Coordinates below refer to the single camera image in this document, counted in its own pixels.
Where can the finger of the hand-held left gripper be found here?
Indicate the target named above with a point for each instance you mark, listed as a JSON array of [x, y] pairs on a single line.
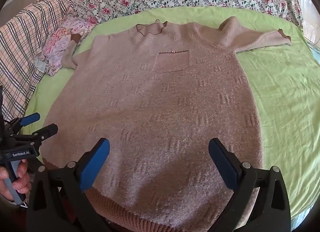
[[46, 132], [30, 119]]

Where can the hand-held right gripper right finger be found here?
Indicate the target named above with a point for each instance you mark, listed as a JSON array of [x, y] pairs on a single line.
[[223, 165]]

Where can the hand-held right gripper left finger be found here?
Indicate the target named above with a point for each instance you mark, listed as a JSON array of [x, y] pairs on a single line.
[[96, 165]]

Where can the beige knitted sweater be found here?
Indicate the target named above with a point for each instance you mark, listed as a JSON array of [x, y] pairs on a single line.
[[160, 109]]

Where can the person's left hand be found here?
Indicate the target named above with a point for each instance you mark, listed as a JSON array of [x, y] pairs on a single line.
[[23, 184]]

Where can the plaid blanket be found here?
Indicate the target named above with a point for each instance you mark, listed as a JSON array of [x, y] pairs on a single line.
[[22, 47]]

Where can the floral pillow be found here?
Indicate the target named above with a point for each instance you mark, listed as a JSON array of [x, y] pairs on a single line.
[[60, 42]]

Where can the green bed sheet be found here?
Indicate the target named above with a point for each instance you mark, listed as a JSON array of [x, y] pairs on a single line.
[[280, 97]]

